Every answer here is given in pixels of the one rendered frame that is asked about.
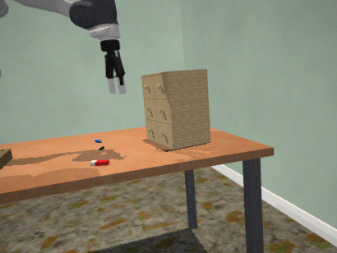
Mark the wooden drawer front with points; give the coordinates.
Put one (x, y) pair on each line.
(152, 130)
(148, 86)
(165, 134)
(150, 111)
(161, 86)
(163, 110)

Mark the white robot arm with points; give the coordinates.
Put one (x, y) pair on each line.
(99, 17)

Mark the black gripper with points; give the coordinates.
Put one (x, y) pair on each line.
(115, 63)

